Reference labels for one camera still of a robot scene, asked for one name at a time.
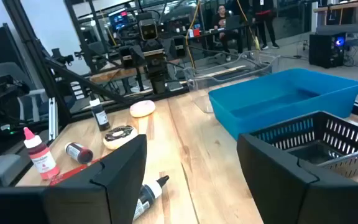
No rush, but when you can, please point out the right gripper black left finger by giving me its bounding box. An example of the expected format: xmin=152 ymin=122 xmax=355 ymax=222
xmin=44 ymin=134 xmax=148 ymax=224

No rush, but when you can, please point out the black food colouring bottle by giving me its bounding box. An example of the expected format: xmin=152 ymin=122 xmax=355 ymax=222
xmin=89 ymin=92 xmax=111 ymax=132
xmin=132 ymin=175 xmax=170 ymax=222

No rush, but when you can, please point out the red food colouring bottle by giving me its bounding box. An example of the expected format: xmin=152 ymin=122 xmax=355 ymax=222
xmin=64 ymin=142 xmax=94 ymax=165

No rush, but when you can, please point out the silver aluminium bar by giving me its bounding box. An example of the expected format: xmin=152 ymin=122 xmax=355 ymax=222
xmin=48 ymin=96 xmax=57 ymax=141

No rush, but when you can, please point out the blue plastic bin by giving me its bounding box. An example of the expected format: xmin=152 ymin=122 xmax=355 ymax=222
xmin=208 ymin=68 xmax=358 ymax=141

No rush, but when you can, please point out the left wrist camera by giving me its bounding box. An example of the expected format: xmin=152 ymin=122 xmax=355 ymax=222
xmin=137 ymin=12 xmax=160 ymax=41

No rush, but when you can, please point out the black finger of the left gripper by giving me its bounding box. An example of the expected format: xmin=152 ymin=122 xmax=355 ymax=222
xmin=168 ymin=35 xmax=188 ymax=60
xmin=117 ymin=44 xmax=146 ymax=70

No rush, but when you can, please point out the yellow hanging cable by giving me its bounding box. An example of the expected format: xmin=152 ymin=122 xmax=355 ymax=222
xmin=185 ymin=0 xmax=202 ymax=69

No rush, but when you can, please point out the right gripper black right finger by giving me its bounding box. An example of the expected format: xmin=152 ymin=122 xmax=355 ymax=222
xmin=236 ymin=133 xmax=358 ymax=224

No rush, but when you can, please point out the chocolate frosted donut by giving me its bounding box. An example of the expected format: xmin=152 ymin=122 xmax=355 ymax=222
xmin=103 ymin=124 xmax=139 ymax=151

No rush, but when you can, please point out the pink food colouring bottle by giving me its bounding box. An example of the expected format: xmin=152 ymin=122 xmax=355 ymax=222
xmin=22 ymin=126 xmax=61 ymax=180

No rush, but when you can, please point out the person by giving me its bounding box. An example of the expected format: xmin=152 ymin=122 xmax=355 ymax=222
xmin=211 ymin=4 xmax=244 ymax=62
xmin=252 ymin=0 xmax=280 ymax=50

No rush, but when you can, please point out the wooden workbench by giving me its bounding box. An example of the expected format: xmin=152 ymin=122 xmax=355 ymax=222
xmin=313 ymin=0 xmax=358 ymax=13

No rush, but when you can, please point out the black perforated plastic basket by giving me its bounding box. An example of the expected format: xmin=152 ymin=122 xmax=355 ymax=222
xmin=249 ymin=110 xmax=358 ymax=179

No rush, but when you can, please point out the red butter popcorn bag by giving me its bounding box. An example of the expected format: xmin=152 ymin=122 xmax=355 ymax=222
xmin=48 ymin=157 xmax=104 ymax=187

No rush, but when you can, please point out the grey laptop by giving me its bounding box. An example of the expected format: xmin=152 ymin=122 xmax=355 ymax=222
xmin=225 ymin=14 xmax=242 ymax=30

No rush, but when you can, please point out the clear plastic bin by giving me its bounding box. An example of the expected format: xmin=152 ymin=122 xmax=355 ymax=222
xmin=183 ymin=51 xmax=281 ymax=114

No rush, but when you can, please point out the black computer tower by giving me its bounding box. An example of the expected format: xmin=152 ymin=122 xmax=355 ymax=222
xmin=308 ymin=32 xmax=347 ymax=69

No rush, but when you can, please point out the grey desk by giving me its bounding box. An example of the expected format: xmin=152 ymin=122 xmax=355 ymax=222
xmin=314 ymin=23 xmax=358 ymax=37

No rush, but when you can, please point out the lit computer screen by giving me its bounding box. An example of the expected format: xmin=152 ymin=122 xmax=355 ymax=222
xmin=108 ymin=11 xmax=131 ymax=32

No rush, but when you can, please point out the pink frosted donut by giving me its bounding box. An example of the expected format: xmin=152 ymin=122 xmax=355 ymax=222
xmin=129 ymin=100 xmax=157 ymax=118

